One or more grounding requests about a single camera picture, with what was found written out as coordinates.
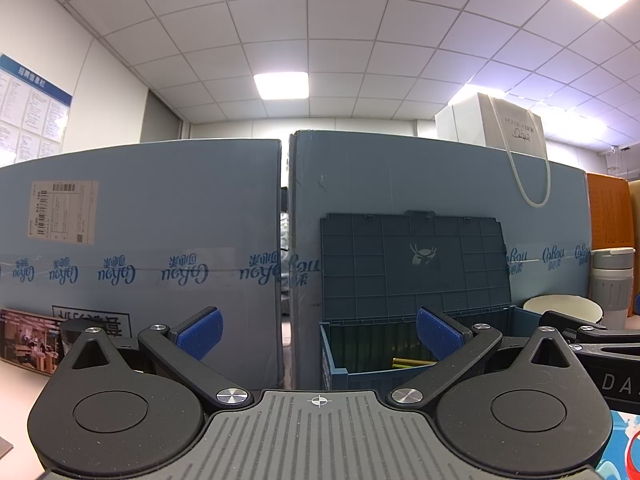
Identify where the striped ceramic bowl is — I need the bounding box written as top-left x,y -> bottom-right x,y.
523,294 -> 606,326

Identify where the anime printed mat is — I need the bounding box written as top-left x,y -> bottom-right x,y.
597,407 -> 640,480

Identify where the dark blue storage crate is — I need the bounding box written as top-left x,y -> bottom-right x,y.
319,210 -> 546,392

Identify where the gold and orange pen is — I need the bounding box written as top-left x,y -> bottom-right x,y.
390,356 -> 436,372

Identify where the blue cardboard box with label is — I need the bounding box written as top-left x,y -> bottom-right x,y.
0,139 -> 285,392

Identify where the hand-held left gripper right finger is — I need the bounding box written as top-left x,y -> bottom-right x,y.
389,306 -> 581,407

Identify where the white paper bag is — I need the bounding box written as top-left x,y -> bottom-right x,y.
475,92 -> 552,207

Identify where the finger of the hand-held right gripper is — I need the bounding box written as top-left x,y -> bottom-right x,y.
539,310 -> 640,356

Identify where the grey and white thermos cup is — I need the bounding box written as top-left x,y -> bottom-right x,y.
589,247 -> 637,331

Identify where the white box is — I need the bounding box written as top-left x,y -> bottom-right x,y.
434,102 -> 483,145

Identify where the wall notice board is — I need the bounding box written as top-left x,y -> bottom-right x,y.
0,52 -> 73,163

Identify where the photo printed card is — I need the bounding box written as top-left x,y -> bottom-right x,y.
0,307 -> 68,376

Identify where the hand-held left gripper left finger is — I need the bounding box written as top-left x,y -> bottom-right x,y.
54,307 -> 253,408

